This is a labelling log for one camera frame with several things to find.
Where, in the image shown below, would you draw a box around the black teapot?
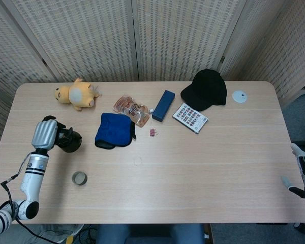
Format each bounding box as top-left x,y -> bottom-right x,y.
54,126 -> 83,154

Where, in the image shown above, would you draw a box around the blue seat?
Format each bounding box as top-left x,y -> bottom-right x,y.
95,223 -> 206,244

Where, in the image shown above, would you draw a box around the white round table grommet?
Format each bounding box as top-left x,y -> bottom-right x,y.
232,89 -> 248,103

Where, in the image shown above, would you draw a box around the black arm cable with plug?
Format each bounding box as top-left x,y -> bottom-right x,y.
0,154 -> 60,244

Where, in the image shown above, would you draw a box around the black floor cables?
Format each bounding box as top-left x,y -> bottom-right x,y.
77,224 -> 99,242

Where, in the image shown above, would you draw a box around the yellow plush toy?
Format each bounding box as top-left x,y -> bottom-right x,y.
53,78 -> 103,112

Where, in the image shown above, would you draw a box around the black baseball cap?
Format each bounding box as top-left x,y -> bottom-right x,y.
180,69 -> 228,112

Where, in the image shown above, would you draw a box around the small grey tea cup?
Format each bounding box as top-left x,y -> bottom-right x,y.
71,171 -> 88,186

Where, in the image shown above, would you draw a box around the woven folding screen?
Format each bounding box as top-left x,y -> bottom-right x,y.
0,0 -> 305,173

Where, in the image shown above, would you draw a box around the grey fabric bag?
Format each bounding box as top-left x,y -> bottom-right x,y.
5,223 -> 84,244

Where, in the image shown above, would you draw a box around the navy blue long box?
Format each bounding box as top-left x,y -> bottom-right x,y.
151,89 -> 175,122

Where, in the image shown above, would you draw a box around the blue cloth with black trim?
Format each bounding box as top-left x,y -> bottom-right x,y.
94,112 -> 137,150

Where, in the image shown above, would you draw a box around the orange snack packet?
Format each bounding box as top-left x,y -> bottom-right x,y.
113,94 -> 150,128

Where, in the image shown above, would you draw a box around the printed sticker card box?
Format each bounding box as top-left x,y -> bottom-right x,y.
172,102 -> 209,135

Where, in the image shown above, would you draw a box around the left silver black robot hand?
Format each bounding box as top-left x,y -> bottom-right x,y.
31,115 -> 67,150

